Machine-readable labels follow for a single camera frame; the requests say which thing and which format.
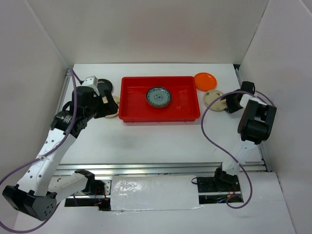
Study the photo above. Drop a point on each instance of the white taped cover panel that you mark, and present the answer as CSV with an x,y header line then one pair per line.
x,y
149,193

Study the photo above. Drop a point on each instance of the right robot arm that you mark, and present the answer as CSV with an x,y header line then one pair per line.
x,y
254,127

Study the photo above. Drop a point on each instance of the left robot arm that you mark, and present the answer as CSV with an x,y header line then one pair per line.
x,y
34,194

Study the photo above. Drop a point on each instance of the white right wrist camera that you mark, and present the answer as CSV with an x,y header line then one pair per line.
x,y
245,99

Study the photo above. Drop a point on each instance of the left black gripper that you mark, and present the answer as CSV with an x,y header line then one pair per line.
x,y
109,107

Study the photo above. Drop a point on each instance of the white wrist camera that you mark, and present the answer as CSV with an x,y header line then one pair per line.
x,y
92,82
245,99

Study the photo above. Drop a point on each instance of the black plate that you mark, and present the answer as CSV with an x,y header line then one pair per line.
x,y
104,84

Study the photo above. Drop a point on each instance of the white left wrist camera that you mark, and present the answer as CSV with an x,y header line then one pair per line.
x,y
92,82

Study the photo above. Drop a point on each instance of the orange plate back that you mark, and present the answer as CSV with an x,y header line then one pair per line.
x,y
205,81

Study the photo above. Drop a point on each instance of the aluminium rail frame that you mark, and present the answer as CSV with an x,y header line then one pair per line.
x,y
110,146

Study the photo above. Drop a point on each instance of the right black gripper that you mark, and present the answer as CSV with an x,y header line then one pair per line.
x,y
231,108

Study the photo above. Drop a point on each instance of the blue patterned plate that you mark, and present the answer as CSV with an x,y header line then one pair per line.
x,y
158,97

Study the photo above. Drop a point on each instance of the red plastic bin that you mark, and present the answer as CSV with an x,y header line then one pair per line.
x,y
134,107

